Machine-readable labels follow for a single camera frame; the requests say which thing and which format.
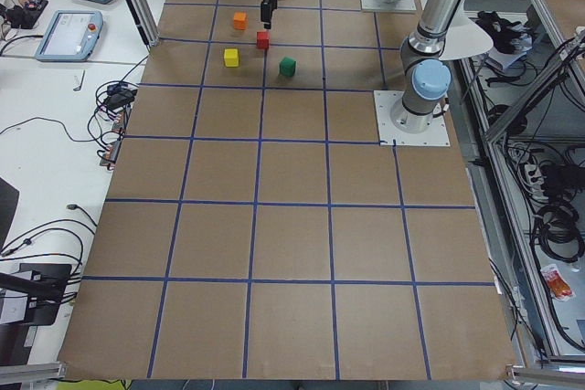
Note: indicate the red wooden block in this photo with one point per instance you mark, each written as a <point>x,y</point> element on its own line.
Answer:
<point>263,40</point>

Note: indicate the orange wooden block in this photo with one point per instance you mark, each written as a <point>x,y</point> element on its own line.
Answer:
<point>240,20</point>

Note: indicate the green wooden block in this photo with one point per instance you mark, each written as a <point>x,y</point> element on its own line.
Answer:
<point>287,67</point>

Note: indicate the yellow wooden block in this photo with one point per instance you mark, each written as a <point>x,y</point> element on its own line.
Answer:
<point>231,57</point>

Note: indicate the white chair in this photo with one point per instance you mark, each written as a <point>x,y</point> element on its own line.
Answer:
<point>464,38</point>

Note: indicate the allen key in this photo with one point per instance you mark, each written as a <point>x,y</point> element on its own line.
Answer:
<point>79,81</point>

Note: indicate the near teach pendant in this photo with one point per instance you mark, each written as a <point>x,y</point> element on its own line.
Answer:
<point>71,36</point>

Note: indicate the black monitor stand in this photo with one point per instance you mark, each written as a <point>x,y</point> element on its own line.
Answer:
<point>33,294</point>

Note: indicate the red snack packet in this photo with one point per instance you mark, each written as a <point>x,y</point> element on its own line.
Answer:
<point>559,288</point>

